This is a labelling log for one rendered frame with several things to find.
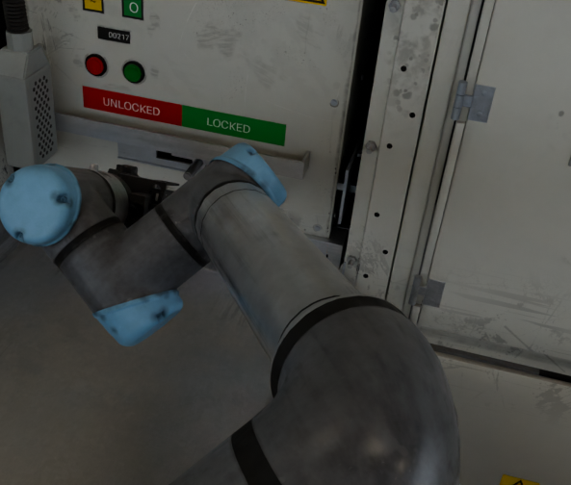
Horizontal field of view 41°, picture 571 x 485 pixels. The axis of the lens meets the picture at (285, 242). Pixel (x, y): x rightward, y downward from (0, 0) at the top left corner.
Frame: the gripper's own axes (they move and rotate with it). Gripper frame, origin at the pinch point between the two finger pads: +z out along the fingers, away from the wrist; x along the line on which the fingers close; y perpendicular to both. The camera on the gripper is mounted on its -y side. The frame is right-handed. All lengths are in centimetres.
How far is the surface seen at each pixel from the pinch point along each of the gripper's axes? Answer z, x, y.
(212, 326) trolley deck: 6.9, -16.6, 10.9
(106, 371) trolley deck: -4.9, -23.1, 0.6
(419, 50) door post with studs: -1.7, 25.5, 32.6
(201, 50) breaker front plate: 5.3, 22.0, 2.5
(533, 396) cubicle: 21, -19, 60
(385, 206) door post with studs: 9.6, 5.4, 31.9
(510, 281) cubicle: 11, -2, 51
